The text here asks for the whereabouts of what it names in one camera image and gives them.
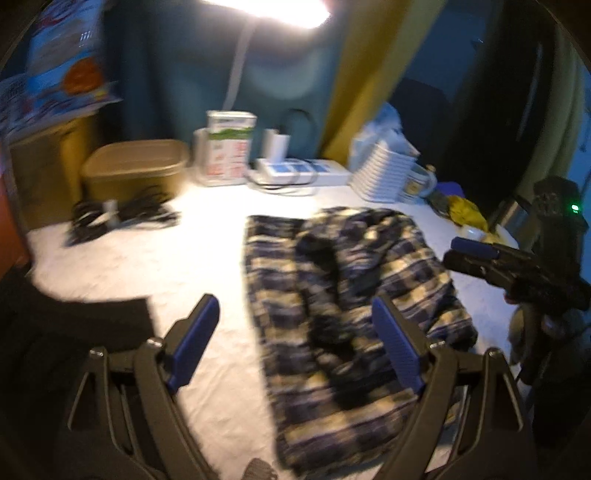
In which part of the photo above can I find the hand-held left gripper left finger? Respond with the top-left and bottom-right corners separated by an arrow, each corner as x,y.
65,293 -> 221,480

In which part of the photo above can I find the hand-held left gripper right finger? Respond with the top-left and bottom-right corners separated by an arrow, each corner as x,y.
372,295 -> 527,480

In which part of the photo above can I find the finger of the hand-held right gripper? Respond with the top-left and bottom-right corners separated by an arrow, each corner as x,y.
442,249 -> 509,284
450,236 -> 503,260

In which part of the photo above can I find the blue plaid flannel shirt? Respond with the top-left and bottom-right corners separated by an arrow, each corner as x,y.
242,207 -> 478,476

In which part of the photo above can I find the yellow and dark cloth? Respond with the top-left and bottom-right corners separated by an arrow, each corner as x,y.
427,181 -> 490,236

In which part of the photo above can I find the printed mug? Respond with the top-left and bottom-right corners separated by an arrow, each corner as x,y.
406,164 -> 438,204

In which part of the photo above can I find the white textured table cover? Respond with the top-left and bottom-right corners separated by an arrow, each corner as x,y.
28,182 -> 520,480

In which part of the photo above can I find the white perforated box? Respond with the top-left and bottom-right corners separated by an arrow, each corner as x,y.
348,138 -> 419,204

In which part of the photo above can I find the light blue plastic bag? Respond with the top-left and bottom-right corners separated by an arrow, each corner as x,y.
348,104 -> 421,160

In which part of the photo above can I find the beige plastic basket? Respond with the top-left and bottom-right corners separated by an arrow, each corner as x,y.
81,140 -> 190,204

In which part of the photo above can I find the white green milk carton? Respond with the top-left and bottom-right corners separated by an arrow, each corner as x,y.
204,110 -> 257,183

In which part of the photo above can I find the white device with blue panels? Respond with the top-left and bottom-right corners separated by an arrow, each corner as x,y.
249,157 -> 352,190

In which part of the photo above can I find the white power adapter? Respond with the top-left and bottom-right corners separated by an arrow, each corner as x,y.
264,129 -> 291,164

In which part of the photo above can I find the yellow cardboard box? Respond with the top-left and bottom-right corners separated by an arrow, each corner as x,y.
9,115 -> 100,232

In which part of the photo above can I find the blue printed snack bag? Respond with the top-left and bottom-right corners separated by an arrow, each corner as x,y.
0,0 -> 123,139

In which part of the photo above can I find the black cable bundle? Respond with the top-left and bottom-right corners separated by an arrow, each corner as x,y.
69,187 -> 181,245

